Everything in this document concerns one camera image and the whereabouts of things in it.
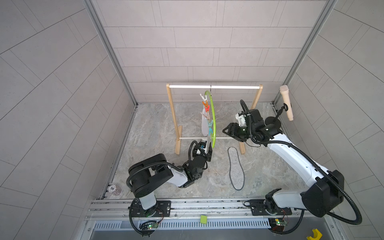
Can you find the green clip hanger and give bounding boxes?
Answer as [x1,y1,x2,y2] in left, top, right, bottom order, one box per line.
[200,91,216,148]

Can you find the wooden clothes rack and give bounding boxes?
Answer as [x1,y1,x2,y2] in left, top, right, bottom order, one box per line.
[166,83,264,156]

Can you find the dark grey felt insole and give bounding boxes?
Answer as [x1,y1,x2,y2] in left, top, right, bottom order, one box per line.
[228,147,245,191]

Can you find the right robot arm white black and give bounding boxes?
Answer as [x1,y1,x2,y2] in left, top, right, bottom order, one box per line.
[223,100,363,225]

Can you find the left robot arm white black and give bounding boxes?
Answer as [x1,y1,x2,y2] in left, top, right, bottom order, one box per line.
[126,140,213,217]

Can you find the black microphone stand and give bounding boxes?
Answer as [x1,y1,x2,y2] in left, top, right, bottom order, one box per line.
[265,103,289,129]

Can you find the white foam insole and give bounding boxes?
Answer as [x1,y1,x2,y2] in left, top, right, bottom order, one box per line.
[201,108,209,137]

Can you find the beige wooden microphone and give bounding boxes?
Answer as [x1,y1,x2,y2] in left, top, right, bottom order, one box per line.
[280,85,294,121]

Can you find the green sticky block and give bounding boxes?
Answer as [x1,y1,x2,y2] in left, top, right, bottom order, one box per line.
[200,215,208,225]

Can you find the left circuit board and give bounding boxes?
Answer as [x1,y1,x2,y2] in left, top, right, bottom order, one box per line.
[140,221,159,231]

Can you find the circuit board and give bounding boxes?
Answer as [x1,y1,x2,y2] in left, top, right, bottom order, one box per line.
[268,218,288,233]
[140,221,159,231]

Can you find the right circuit board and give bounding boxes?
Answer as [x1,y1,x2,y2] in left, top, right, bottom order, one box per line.
[268,218,288,233]

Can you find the yellow plastic hook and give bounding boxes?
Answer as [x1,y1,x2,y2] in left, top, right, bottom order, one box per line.
[307,229,323,240]

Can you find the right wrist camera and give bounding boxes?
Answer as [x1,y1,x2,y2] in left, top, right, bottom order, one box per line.
[235,113,247,127]

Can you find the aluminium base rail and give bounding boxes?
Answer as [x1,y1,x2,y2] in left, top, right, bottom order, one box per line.
[85,196,335,221]

